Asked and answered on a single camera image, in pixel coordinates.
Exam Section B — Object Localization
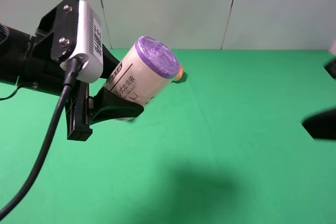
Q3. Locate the black camera cable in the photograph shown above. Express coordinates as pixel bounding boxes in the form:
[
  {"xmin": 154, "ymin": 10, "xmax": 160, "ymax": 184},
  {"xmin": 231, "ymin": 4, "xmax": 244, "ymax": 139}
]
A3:
[{"xmin": 0, "ymin": 58, "xmax": 85, "ymax": 224}]

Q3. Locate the green table cloth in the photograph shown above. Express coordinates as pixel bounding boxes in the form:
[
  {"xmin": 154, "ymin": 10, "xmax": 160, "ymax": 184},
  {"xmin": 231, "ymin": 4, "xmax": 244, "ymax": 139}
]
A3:
[{"xmin": 3, "ymin": 50, "xmax": 335, "ymax": 223}]

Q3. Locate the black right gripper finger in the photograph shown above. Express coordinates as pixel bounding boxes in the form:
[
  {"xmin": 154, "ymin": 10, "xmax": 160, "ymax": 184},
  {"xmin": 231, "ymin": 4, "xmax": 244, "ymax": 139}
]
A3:
[
  {"xmin": 324, "ymin": 58, "xmax": 336, "ymax": 79},
  {"xmin": 302, "ymin": 108, "xmax": 335, "ymax": 141}
]

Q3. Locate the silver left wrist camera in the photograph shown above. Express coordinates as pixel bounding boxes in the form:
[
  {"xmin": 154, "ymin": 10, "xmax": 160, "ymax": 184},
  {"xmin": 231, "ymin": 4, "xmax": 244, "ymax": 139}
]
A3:
[{"xmin": 70, "ymin": 0, "xmax": 103, "ymax": 83}]

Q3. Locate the white roll with purple ends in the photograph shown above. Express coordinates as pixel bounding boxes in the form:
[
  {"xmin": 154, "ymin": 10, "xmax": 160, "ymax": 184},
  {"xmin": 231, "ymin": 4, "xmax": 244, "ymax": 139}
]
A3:
[{"xmin": 103, "ymin": 36, "xmax": 180, "ymax": 107}]

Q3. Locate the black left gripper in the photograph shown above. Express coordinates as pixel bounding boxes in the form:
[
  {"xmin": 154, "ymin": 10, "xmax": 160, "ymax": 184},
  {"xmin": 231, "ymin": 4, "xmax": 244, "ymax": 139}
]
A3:
[{"xmin": 15, "ymin": 34, "xmax": 145, "ymax": 141}]

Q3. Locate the orange ridged bread loaf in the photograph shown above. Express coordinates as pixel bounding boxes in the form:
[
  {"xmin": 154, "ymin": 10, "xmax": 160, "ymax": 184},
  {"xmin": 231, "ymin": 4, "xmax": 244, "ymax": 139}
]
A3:
[{"xmin": 174, "ymin": 66, "xmax": 184, "ymax": 82}]

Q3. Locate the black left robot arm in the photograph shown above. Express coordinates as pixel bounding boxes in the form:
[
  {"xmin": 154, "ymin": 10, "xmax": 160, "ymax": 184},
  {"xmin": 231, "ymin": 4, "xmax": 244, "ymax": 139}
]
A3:
[{"xmin": 1, "ymin": 25, "xmax": 144, "ymax": 141}]

